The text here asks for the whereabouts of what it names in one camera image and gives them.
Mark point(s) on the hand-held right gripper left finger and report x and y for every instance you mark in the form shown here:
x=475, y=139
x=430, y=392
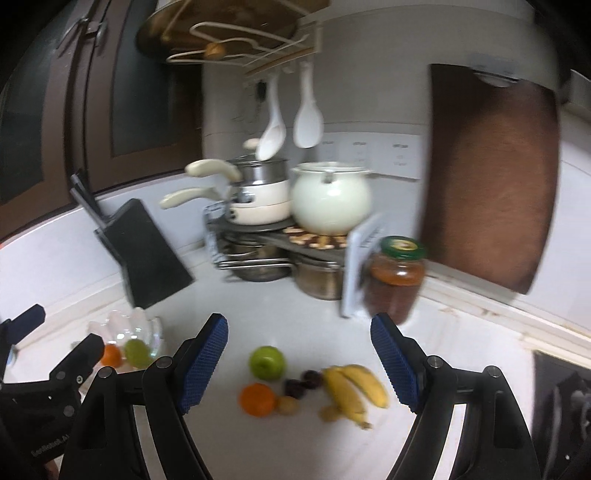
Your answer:
x=205, y=364

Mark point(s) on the green apple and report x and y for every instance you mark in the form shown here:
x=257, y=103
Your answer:
x=267, y=362

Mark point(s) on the brown wooden cutting board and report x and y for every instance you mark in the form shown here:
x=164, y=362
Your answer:
x=489, y=184

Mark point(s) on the glass jar with green lid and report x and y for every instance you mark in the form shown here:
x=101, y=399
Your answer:
x=395, y=277

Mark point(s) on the black knife block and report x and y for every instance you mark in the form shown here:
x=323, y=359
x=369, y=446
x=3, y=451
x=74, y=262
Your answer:
x=147, y=258

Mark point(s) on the stainless steel steamer pot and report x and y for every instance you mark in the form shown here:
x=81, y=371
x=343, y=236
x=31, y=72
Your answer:
x=263, y=170

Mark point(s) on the dark brown cabinet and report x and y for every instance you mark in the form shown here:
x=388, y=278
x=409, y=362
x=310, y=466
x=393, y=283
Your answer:
x=115, y=92

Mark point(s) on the white wall socket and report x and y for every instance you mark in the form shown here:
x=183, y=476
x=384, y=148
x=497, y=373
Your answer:
x=359, y=154
x=328, y=152
x=399, y=159

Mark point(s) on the clear glass bowl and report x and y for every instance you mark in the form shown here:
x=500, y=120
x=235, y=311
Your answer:
x=138, y=325

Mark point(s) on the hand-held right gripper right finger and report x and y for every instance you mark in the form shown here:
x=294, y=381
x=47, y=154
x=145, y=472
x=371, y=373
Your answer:
x=392, y=364

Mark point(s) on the small orange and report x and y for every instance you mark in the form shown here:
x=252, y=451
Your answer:
x=111, y=355

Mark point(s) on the cream round pot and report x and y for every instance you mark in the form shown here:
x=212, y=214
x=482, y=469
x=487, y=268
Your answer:
x=330, y=198

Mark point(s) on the grey metal pot rack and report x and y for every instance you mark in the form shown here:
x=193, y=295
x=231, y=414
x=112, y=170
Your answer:
x=258, y=230

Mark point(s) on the small green fruit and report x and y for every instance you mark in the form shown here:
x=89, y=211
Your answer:
x=137, y=351

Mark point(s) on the white rice spoon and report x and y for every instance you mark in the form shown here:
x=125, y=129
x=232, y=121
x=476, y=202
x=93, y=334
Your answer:
x=308, y=124
x=271, y=136

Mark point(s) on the stainless steel stockpot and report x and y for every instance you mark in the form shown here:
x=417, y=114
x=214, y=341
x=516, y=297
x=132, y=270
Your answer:
x=318, y=279

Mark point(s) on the brown kiwi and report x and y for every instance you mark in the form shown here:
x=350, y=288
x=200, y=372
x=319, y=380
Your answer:
x=330, y=412
x=287, y=405

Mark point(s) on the round wooden tray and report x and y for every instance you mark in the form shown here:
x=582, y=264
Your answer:
x=184, y=23

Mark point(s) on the large orange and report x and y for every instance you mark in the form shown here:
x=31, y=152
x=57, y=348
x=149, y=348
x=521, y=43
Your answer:
x=257, y=399

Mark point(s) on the cream frying pan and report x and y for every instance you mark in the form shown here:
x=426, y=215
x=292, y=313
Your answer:
x=263, y=212

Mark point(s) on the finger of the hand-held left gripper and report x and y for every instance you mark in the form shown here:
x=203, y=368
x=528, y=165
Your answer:
x=30, y=317
x=81, y=362

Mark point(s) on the white plastic slotted rack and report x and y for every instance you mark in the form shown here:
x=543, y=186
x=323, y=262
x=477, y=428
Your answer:
x=358, y=272

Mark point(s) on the stainless steel pan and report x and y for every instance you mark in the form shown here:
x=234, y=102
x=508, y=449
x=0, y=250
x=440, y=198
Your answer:
x=258, y=265

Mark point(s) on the brown patterned trivet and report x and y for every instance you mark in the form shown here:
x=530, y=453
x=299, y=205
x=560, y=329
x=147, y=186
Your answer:
x=318, y=239

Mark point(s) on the dark purple plum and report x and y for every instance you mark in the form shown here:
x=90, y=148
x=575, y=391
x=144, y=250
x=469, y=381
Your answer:
x=312, y=378
x=292, y=387

